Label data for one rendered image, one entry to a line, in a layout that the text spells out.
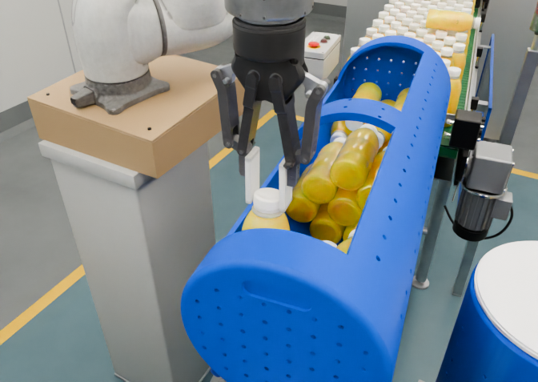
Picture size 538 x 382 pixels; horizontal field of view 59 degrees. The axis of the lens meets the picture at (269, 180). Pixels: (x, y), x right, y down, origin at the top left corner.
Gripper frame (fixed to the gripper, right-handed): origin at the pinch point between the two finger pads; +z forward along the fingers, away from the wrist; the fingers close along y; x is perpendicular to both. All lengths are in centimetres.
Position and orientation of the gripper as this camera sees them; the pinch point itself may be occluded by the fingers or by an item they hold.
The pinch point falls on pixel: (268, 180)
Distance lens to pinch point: 60.0
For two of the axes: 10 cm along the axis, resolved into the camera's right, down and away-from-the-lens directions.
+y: 9.3, 2.1, -3.1
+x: 3.7, -5.2, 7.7
